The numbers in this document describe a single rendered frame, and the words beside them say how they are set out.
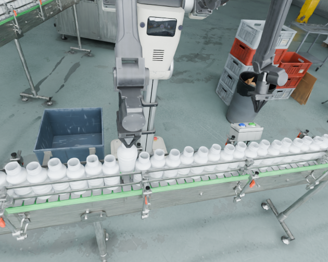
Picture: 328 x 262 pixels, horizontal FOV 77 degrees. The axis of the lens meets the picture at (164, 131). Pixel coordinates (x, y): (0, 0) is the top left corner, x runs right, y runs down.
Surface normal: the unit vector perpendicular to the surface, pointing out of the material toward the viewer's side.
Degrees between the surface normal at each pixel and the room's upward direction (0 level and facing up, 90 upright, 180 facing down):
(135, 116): 90
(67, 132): 90
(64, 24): 90
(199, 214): 0
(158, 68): 90
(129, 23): 56
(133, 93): 0
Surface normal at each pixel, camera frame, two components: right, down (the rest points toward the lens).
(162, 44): 0.23, 0.70
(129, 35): 0.27, 0.19
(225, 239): 0.14, -0.72
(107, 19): -0.07, 0.69
